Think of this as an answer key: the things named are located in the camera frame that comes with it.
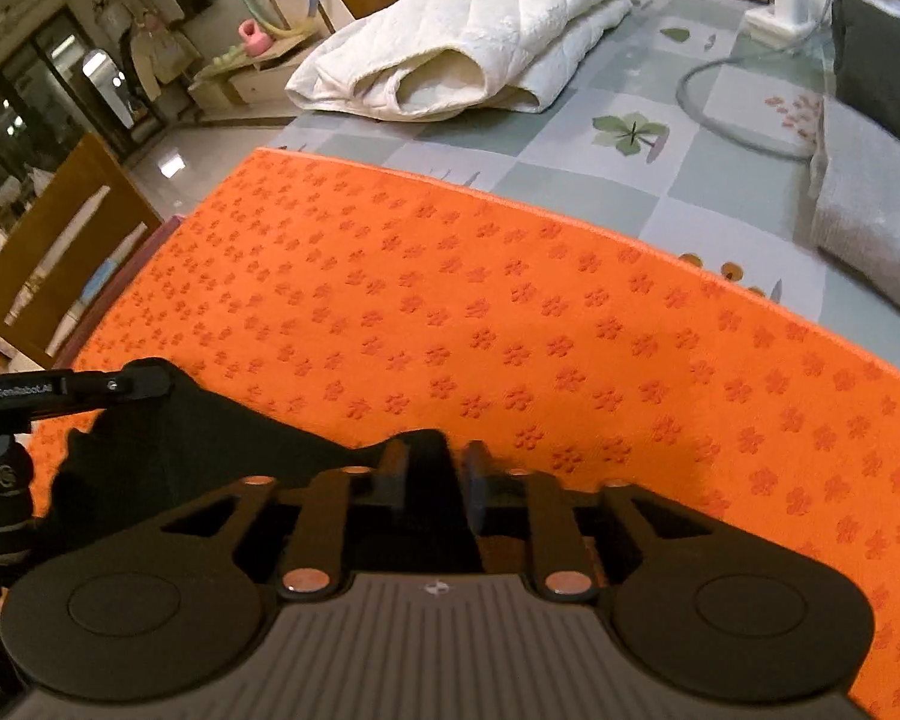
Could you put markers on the dark grey folded sweater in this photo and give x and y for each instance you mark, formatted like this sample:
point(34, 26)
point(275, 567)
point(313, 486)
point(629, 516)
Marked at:
point(885, 67)

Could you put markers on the pink kettlebell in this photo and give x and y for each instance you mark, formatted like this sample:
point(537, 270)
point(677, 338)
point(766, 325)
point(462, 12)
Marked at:
point(253, 41)

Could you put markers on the white quilted garment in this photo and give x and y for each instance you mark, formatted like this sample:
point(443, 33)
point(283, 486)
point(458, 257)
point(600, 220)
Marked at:
point(465, 30)

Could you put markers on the cream low cabinet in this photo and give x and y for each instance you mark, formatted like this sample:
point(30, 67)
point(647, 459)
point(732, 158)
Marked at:
point(262, 79)

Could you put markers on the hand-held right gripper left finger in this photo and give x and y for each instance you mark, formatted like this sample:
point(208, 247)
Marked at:
point(394, 480)

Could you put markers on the light grey folded cloth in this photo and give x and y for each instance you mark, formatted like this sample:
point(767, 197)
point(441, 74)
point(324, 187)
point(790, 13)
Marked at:
point(877, 217)

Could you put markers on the black t-shirt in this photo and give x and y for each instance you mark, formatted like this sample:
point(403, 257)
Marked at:
point(217, 442)

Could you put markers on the leaf-pattern tablecloth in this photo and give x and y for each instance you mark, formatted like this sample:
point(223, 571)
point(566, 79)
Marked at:
point(585, 180)

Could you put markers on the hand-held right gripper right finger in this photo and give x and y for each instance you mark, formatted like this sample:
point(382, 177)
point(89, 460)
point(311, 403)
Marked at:
point(478, 487)

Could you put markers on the orange flower-pattern mat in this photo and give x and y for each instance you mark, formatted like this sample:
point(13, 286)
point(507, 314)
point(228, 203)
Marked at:
point(495, 300)

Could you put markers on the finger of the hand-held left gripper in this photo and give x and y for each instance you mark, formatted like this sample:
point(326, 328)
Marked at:
point(146, 381)

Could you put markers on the dark glass display cabinet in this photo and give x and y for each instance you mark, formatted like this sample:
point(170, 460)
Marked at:
point(15, 127)

